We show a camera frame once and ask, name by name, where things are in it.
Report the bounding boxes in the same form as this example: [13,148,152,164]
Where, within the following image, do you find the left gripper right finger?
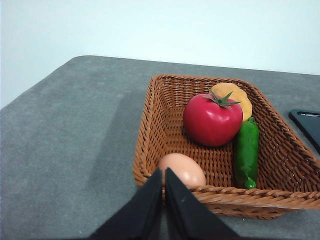
[161,166,243,240]

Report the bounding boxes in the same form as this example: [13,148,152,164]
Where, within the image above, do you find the black rectangular tray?
[288,109,320,155]

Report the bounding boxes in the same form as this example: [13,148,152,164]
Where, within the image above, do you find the beige toy egg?
[158,153,207,188]

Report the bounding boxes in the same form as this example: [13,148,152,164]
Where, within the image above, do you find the brown wicker basket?
[131,73,320,221]

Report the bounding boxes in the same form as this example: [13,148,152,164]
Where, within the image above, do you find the orange-yellow round toy food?
[210,82,253,123]

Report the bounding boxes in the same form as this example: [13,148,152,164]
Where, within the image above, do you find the green toy pepper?
[233,116,260,190]

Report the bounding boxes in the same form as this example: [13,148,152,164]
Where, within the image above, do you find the red toy tomato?
[182,89,244,147]

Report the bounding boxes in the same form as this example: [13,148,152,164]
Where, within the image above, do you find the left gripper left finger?
[88,167,165,240]

